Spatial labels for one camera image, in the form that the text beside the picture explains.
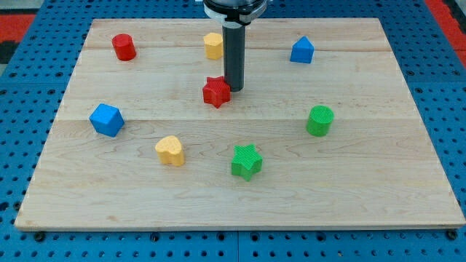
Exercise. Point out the red cylinder block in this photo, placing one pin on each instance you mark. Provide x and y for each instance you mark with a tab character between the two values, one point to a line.
124	47

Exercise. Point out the blue cube block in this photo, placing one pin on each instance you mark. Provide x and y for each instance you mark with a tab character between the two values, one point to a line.
107	120

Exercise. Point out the green cylinder block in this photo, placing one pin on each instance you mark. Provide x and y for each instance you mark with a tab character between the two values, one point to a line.
319	121

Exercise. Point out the wooden board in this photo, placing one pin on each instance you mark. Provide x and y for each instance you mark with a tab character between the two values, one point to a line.
375	169

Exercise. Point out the red star block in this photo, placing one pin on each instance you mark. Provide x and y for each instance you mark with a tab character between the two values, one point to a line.
216	91

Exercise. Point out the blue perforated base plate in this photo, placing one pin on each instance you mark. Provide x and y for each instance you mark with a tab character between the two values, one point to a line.
35	80

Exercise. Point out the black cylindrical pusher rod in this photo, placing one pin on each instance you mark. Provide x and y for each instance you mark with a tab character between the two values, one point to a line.
234	57

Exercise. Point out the yellow hexagon block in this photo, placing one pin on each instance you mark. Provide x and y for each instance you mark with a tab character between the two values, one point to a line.
213	43

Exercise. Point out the blue pentagon block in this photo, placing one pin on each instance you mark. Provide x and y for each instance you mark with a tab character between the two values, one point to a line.
302	51

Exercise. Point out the yellow heart block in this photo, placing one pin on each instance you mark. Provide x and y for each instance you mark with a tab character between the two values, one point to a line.
170	151

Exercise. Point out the green star block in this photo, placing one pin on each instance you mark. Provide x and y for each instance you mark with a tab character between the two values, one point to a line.
246	161

